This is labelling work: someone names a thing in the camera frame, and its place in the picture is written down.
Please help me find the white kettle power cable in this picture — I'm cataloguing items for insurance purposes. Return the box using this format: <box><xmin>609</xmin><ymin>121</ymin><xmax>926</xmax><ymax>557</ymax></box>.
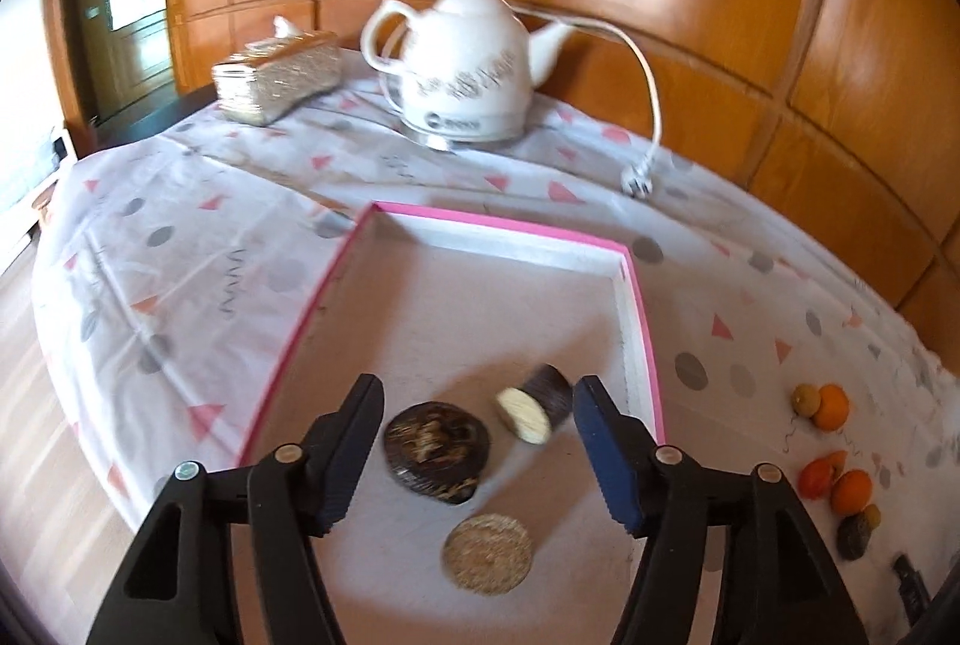
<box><xmin>515</xmin><ymin>8</ymin><xmax>666</xmax><ymax>199</ymax></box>

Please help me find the pink-rimmed white tray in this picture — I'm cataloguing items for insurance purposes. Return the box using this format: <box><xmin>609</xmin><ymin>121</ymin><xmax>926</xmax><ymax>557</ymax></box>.
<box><xmin>245</xmin><ymin>203</ymin><xmax>662</xmax><ymax>643</ymax></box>

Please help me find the orange mandarin with stem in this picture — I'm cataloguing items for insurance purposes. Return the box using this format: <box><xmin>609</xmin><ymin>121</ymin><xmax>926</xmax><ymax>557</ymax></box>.
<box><xmin>830</xmin><ymin>468</ymin><xmax>874</xmax><ymax>518</ymax></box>

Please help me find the small yellow-green fruit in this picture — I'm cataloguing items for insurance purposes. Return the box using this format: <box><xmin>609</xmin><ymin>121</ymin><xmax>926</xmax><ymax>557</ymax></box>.
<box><xmin>791</xmin><ymin>383</ymin><xmax>822</xmax><ymax>419</ymax></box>

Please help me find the white ceramic electric kettle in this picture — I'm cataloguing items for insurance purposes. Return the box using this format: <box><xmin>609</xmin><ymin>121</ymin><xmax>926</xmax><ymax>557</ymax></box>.
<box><xmin>359</xmin><ymin>0</ymin><xmax>574</xmax><ymax>146</ymax></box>

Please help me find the patterned white tablecloth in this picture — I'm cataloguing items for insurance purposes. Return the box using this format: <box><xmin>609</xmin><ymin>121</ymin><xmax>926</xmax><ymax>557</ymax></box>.
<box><xmin>34</xmin><ymin>55</ymin><xmax>958</xmax><ymax>643</ymax></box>

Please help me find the dark brown small fruit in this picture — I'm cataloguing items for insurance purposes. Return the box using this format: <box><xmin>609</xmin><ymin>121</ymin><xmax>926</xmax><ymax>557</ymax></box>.
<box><xmin>835</xmin><ymin>512</ymin><xmax>872</xmax><ymax>562</ymax></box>

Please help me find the orange carrot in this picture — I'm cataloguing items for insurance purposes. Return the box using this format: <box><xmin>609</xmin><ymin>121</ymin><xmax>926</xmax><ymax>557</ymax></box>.
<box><xmin>797</xmin><ymin>450</ymin><xmax>848</xmax><ymax>500</ymax></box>

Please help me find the dark brown round cake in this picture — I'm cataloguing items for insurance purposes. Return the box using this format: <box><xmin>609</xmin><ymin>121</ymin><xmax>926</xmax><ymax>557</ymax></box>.
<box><xmin>382</xmin><ymin>401</ymin><xmax>491</xmax><ymax>505</ymax></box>

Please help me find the dark cylinder cream end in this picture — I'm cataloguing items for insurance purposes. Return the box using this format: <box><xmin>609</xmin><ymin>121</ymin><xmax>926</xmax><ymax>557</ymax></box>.
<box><xmin>494</xmin><ymin>364</ymin><xmax>573</xmax><ymax>445</ymax></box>

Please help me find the ornate silver tissue box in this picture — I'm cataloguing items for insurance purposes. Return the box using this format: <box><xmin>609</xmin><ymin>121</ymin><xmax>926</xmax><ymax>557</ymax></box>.
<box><xmin>212</xmin><ymin>16</ymin><xmax>343</xmax><ymax>127</ymax></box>

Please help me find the dark cylinder grainy top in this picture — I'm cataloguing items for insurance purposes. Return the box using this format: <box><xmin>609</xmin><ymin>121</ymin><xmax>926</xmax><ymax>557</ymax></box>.
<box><xmin>441</xmin><ymin>514</ymin><xmax>534</xmax><ymax>596</ymax></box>

